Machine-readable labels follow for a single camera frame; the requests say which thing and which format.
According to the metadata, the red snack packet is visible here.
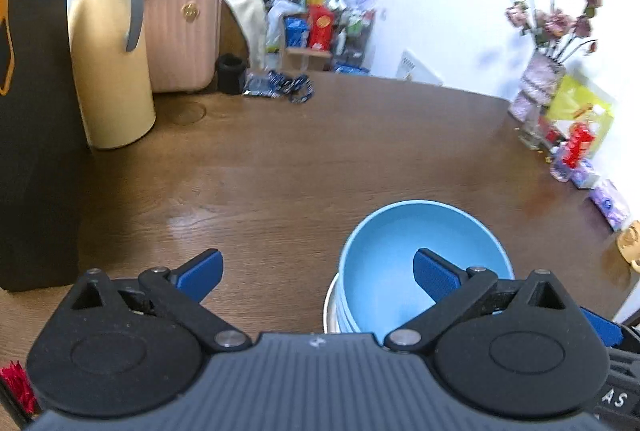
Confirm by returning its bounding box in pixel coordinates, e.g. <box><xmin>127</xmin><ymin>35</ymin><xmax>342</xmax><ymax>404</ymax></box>
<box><xmin>562</xmin><ymin>121</ymin><xmax>597</xmax><ymax>169</ymax></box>

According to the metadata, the clear plastic badge pouch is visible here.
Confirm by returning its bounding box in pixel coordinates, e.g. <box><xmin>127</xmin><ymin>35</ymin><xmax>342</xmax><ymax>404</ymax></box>
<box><xmin>242</xmin><ymin>72</ymin><xmax>281</xmax><ymax>98</ymax></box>

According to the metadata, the large blue bowl front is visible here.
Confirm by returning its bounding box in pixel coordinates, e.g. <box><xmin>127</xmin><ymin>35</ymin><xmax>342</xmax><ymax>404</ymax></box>
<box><xmin>332</xmin><ymin>200</ymin><xmax>514</xmax><ymax>341</ymax></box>

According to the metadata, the yellow plastic bag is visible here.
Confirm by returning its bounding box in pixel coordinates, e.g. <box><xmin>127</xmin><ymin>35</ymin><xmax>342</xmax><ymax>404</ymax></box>
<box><xmin>544</xmin><ymin>74</ymin><xmax>614</xmax><ymax>158</ymax></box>

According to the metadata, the dried flower bouquet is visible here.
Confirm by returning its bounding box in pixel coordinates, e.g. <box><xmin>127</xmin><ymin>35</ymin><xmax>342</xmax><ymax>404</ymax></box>
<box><xmin>504</xmin><ymin>0</ymin><xmax>605</xmax><ymax>65</ymax></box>

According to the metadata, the blue box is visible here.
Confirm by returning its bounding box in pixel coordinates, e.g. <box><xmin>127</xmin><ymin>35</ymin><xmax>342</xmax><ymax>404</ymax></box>
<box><xmin>284</xmin><ymin>16</ymin><xmax>309</xmax><ymax>48</ymax></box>

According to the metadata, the wooden chair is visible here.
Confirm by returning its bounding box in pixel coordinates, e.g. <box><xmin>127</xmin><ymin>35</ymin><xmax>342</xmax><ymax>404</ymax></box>
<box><xmin>219</xmin><ymin>0</ymin><xmax>250</xmax><ymax>68</ymax></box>

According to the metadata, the white paper sign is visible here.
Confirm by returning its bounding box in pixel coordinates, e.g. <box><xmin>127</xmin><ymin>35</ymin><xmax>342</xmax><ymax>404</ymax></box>
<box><xmin>395</xmin><ymin>50</ymin><xmax>442</xmax><ymax>86</ymax></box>

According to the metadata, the cardboard box shelf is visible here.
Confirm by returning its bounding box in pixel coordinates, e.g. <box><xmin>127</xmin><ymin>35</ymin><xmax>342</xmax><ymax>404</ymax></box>
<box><xmin>279</xmin><ymin>46</ymin><xmax>332</xmax><ymax>73</ymax></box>

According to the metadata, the blue lanyard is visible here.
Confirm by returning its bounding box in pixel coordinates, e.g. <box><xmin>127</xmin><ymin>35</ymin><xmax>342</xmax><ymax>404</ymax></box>
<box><xmin>267</xmin><ymin>69</ymin><xmax>317</xmax><ymax>105</ymax></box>

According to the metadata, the yellow thermos jug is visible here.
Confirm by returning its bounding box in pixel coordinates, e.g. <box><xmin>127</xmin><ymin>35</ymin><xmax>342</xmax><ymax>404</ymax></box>
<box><xmin>68</xmin><ymin>0</ymin><xmax>156</xmax><ymax>150</ymax></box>

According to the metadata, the purple tissue pack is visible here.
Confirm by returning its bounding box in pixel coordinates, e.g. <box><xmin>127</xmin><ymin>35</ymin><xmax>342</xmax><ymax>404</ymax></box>
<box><xmin>589</xmin><ymin>178</ymin><xmax>629</xmax><ymax>231</ymax></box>

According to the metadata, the glass vase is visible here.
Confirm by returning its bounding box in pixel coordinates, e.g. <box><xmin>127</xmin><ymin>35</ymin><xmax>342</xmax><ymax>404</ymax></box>
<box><xmin>509</xmin><ymin>50</ymin><xmax>566</xmax><ymax>149</ymax></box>

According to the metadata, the black paper bag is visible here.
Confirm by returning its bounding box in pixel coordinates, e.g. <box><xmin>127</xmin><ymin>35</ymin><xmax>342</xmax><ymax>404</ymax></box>
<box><xmin>0</xmin><ymin>0</ymin><xmax>90</xmax><ymax>292</ymax></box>

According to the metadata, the white plastic bag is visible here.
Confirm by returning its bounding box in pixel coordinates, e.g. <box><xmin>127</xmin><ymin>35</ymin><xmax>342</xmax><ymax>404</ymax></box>
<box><xmin>265</xmin><ymin>0</ymin><xmax>305</xmax><ymax>53</ymax></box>

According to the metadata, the black cylindrical cup holder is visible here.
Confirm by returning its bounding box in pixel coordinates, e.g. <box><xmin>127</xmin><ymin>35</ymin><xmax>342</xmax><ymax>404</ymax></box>
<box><xmin>216</xmin><ymin>54</ymin><xmax>247</xmax><ymax>95</ymax></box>

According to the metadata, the pink suitcase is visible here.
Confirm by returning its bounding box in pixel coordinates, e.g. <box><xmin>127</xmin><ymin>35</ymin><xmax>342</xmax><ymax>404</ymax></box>
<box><xmin>144</xmin><ymin>0</ymin><xmax>221</xmax><ymax>94</ymax></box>

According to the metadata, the red tinsel decoration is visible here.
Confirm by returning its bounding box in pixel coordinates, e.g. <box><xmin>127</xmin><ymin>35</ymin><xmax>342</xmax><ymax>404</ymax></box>
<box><xmin>0</xmin><ymin>362</ymin><xmax>39</xmax><ymax>416</ymax></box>

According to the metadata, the cream round plate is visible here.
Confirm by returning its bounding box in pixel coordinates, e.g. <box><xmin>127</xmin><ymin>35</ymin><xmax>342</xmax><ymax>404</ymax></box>
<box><xmin>322</xmin><ymin>274</ymin><xmax>341</xmax><ymax>333</ymax></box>

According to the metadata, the red box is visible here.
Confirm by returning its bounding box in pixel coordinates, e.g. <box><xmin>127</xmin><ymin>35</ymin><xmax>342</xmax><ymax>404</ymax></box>
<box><xmin>308</xmin><ymin>5</ymin><xmax>334</xmax><ymax>52</ymax></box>

